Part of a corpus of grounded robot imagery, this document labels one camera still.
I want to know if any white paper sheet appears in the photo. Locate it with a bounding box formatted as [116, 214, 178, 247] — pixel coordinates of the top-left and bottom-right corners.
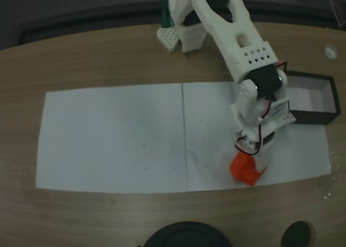
[35, 84, 189, 194]
[182, 81, 332, 192]

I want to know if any white perforated base plate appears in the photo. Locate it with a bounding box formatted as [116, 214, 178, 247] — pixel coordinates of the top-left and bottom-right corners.
[156, 26, 181, 53]

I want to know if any white gripper camera mount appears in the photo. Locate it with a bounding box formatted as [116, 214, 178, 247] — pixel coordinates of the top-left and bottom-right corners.
[266, 98, 296, 130]

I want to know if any green clamp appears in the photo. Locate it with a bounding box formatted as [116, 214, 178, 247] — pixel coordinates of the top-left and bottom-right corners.
[161, 0, 174, 29]

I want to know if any orange cube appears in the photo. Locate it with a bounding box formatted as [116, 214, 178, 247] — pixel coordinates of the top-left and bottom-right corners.
[229, 151, 260, 188]

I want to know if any metal chair frame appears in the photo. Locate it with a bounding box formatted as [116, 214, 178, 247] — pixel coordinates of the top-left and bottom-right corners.
[329, 0, 346, 29]

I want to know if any white round table cap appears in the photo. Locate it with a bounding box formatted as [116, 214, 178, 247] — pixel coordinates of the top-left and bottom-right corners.
[323, 44, 338, 60]

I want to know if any small black round object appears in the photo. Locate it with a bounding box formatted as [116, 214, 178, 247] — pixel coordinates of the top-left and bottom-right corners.
[281, 220, 316, 247]

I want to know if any large black round object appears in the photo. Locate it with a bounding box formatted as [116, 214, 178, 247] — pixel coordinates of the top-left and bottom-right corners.
[143, 221, 233, 247]

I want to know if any dark brown open box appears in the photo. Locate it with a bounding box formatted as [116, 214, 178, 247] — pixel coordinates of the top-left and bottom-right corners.
[283, 70, 341, 126]

